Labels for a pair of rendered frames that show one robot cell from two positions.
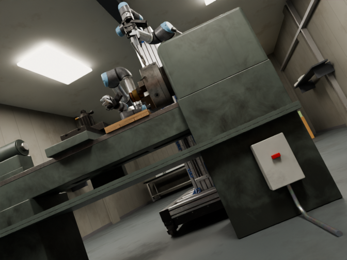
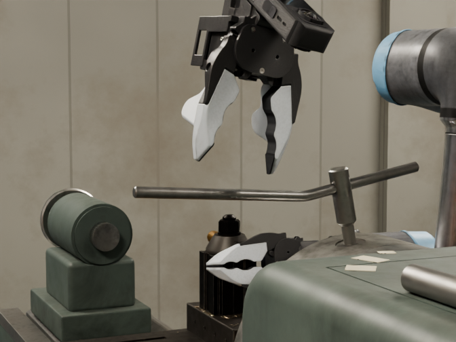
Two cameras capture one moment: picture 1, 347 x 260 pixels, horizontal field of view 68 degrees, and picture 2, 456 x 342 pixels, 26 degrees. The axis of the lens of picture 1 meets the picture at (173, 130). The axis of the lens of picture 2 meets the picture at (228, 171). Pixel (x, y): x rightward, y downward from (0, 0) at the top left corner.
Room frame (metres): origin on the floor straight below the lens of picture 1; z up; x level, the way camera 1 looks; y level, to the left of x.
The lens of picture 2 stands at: (1.07, -0.90, 1.42)
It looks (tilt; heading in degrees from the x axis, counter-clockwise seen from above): 6 degrees down; 62
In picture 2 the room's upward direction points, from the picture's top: straight up
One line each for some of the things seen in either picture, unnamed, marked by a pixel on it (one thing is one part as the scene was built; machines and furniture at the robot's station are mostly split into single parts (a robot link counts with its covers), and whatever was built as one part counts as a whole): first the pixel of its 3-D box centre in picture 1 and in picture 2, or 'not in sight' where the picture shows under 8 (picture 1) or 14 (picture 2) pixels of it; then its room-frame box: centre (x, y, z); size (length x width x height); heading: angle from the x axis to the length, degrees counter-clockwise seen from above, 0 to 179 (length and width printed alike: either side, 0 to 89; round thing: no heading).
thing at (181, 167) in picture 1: (180, 177); not in sight; (8.95, 0.42, 0.43); 2.37 x 0.90 x 0.86; 78
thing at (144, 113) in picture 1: (134, 125); not in sight; (1.74, 0.24, 0.89); 0.36 x 0.30 x 0.04; 176
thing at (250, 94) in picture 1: (248, 148); not in sight; (1.72, -0.41, 0.43); 0.60 x 0.48 x 0.86; 86
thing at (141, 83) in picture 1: (142, 86); not in sight; (1.64, 0.08, 1.09); 0.12 x 0.11 x 0.05; 176
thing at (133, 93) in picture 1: (136, 95); not in sight; (1.73, 0.14, 1.08); 0.09 x 0.09 x 0.09; 86
